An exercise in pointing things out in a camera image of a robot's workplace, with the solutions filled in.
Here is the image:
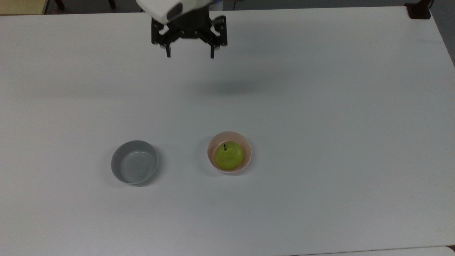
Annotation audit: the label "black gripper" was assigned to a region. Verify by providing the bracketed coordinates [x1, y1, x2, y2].
[151, 8, 228, 59]

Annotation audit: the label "green pear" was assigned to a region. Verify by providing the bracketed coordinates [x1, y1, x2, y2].
[214, 141, 245, 170]

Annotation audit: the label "pink bowl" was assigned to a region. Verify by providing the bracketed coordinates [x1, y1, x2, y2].
[208, 131, 252, 174]

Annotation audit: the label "grey bowl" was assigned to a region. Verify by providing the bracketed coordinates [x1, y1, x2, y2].
[111, 140, 159, 185]

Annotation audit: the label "yellow wooden desk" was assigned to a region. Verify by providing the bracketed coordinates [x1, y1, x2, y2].
[0, 0, 49, 15]

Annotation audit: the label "black table clamp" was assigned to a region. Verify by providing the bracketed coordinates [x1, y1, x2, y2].
[405, 0, 435, 20]

